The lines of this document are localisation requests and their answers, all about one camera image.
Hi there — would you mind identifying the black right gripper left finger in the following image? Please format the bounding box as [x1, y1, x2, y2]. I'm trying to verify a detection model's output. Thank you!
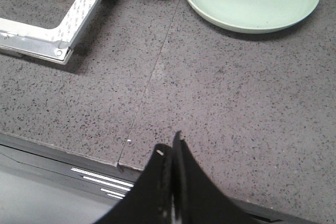
[96, 144, 172, 224]

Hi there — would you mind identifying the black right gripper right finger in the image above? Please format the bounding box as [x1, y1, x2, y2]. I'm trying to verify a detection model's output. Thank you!
[172, 131, 257, 223]

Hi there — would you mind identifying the oven glass door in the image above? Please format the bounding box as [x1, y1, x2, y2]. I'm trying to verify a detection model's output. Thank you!
[1, 0, 101, 65]

